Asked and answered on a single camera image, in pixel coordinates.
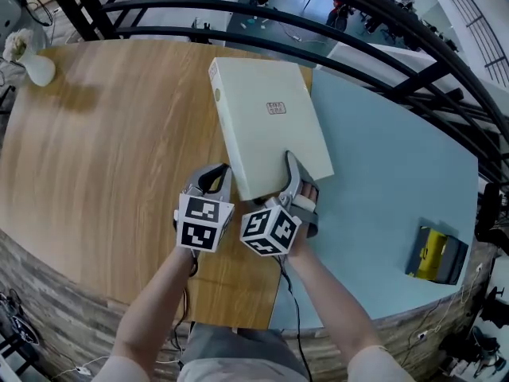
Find black office chair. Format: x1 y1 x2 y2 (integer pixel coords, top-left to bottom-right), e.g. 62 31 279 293
474 181 509 255

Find person's right hand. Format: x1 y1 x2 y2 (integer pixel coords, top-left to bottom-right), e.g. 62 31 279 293
297 181 321 214

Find cream box item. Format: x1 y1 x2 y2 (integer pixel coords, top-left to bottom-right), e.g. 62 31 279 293
208 57 335 203

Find black and yellow box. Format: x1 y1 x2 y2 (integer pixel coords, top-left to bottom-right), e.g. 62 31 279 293
405 224 471 287

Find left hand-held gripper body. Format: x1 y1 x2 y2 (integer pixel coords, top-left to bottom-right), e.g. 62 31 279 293
173 181 236 253

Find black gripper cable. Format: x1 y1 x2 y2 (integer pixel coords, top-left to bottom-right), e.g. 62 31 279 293
273 254 314 382
169 251 200 360

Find black metal railing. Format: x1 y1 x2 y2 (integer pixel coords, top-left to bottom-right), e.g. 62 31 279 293
42 0 509 185

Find person's light shirt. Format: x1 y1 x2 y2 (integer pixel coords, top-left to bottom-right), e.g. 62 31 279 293
91 344 415 382

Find person's right forearm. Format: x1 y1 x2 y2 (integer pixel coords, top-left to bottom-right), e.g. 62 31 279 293
285 224 385 369

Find white ceramic vase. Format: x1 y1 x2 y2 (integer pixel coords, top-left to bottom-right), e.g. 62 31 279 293
18 49 57 88

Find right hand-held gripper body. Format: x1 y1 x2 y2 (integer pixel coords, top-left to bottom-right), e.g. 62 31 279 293
239 191 320 258

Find light blue table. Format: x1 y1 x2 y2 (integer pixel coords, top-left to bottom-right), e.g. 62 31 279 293
269 68 480 331

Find wooden table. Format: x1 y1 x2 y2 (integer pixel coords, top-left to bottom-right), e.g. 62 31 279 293
0 39 313 330

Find person's grey trousers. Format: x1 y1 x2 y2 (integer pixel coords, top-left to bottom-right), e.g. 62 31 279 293
179 322 312 377

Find white floor cable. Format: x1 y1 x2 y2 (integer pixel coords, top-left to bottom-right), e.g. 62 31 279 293
397 261 484 368

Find person's left forearm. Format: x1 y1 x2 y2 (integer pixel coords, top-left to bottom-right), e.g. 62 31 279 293
111 244 196 368

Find white flowers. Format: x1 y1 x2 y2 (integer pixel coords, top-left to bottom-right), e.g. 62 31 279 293
2 28 35 63

